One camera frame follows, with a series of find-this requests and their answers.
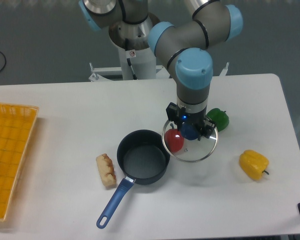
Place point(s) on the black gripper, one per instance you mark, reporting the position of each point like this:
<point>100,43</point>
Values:
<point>190,125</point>

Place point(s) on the glass lid with blue knob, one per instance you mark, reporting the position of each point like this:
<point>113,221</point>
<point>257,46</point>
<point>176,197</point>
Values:
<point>193,150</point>

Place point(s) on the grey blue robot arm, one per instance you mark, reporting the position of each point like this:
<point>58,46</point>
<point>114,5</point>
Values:
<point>193,68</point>

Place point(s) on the red toy bell pepper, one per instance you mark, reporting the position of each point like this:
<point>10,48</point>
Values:
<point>173,140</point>

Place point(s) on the green toy bell pepper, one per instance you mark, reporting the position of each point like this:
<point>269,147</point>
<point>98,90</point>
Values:
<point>220,118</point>

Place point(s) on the dark blue saucepan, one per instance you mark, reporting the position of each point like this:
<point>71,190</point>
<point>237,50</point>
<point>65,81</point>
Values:
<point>143,158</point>

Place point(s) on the yellow toy bell pepper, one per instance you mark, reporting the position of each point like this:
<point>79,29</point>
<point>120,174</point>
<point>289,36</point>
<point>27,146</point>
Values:
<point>253,164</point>

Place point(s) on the toy bread slice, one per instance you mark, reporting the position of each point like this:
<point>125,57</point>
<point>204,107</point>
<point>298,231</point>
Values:
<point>106,170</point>

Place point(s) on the yellow woven basket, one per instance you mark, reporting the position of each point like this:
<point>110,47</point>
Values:
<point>16,125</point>

